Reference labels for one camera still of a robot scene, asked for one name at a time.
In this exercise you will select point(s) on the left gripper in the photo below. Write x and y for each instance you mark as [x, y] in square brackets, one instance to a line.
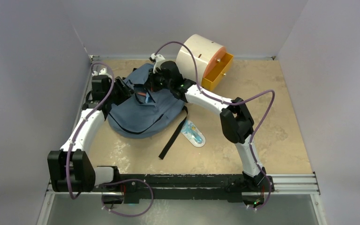
[124, 91]

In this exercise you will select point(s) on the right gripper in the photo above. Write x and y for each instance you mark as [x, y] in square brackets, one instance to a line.
[150, 83]

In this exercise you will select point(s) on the blue backpack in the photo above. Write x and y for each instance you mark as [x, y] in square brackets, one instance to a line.
[136, 119]

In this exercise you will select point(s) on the blister pack with blue items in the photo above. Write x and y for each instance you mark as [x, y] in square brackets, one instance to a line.
[193, 134]

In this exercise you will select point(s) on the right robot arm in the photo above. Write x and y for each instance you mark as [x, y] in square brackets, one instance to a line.
[235, 118]

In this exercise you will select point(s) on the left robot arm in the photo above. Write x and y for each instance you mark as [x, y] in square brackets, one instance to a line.
[70, 168]

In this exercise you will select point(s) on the yellow open drawer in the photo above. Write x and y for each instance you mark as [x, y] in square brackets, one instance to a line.
[216, 71]

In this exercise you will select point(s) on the cream round drawer cabinet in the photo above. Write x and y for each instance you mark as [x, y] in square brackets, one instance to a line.
[201, 52]

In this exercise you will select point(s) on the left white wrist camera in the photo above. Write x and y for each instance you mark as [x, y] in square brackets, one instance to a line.
[103, 71]

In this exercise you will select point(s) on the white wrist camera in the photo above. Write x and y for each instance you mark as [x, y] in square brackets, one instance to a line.
[157, 59]
[103, 71]

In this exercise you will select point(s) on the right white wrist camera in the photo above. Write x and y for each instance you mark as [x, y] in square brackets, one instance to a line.
[157, 59]

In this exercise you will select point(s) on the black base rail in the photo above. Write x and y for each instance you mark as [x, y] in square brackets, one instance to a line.
[234, 188]

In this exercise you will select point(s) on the aluminium frame rail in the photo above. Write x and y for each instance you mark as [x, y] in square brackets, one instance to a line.
[284, 184]

